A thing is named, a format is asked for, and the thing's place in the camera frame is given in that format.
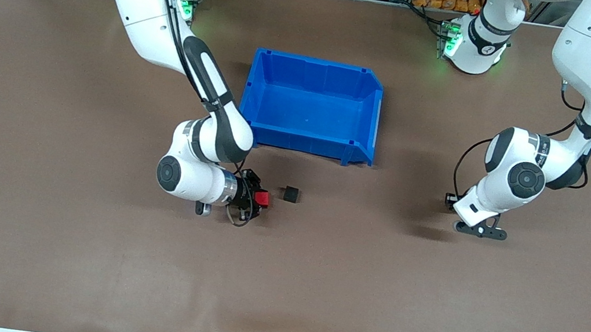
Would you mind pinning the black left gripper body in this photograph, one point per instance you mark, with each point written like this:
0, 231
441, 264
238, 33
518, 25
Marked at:
449, 201

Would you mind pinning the black cube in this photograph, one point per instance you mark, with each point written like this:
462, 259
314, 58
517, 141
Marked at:
291, 194

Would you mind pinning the blue plastic storage bin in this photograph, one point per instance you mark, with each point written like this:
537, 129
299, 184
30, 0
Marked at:
310, 109

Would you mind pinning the red cube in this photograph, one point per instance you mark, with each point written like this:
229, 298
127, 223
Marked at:
262, 199

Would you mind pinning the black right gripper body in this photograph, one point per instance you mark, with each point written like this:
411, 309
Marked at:
244, 193

